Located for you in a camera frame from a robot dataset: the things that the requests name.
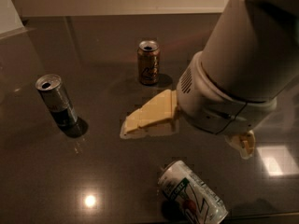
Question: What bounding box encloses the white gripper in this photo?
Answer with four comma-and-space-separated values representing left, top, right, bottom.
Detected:
120, 51, 277, 160

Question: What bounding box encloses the white green 7up can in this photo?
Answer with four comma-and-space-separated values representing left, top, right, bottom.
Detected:
158, 161, 228, 224

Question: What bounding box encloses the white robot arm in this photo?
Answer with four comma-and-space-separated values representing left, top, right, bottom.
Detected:
120, 0, 299, 159

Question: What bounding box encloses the brown soda can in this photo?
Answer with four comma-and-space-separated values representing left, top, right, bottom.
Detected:
137, 40, 161, 85

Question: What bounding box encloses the slim silver black can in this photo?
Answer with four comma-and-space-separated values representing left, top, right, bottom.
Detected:
36, 74, 78, 129

